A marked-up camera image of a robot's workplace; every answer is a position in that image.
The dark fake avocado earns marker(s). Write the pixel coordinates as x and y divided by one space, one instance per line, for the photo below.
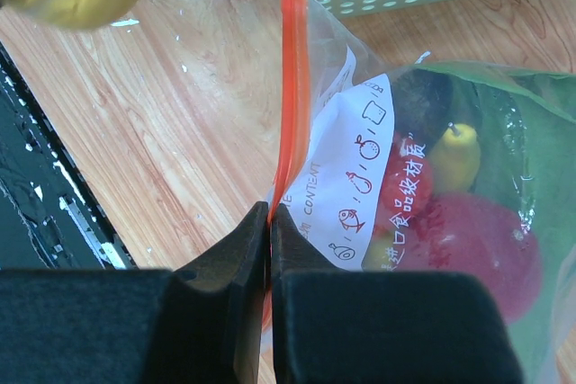
422 103

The green fake leafy vegetable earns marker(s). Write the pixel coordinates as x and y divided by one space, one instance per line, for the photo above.
527 137

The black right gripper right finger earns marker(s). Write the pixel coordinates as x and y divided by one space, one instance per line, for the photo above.
336 326

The small yellow fake pear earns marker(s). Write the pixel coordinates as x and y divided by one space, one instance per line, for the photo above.
455 159

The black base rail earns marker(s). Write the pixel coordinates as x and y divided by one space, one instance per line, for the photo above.
49 216

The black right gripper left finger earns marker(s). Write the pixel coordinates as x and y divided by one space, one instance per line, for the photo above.
198 324

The red fake apple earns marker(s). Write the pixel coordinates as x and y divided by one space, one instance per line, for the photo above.
464 232

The clear zip top bag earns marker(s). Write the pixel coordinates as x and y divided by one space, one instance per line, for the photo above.
352 184

